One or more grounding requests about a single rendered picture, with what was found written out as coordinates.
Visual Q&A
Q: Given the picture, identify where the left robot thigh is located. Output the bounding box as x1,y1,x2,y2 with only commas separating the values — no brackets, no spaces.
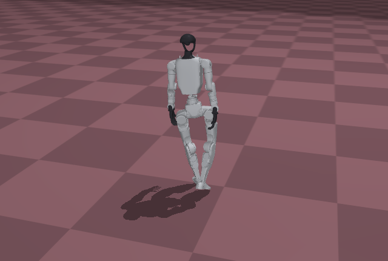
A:
176,109,196,154

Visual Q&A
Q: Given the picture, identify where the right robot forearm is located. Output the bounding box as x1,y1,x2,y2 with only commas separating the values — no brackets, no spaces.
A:
208,83,219,111

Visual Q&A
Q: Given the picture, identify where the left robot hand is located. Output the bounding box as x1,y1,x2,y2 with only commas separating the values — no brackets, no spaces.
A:
168,105,178,126

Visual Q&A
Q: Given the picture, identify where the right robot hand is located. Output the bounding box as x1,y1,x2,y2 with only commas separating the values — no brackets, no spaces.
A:
208,107,218,130

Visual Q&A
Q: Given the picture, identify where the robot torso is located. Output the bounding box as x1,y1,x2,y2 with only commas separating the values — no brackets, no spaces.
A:
175,55,203,119

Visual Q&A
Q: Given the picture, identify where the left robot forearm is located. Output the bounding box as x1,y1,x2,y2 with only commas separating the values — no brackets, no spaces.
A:
167,84,175,109

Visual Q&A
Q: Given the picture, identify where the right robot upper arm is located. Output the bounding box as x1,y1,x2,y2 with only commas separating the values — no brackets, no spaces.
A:
199,59,213,91

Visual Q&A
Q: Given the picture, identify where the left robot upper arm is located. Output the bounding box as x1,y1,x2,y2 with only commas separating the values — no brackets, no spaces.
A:
167,60,177,90

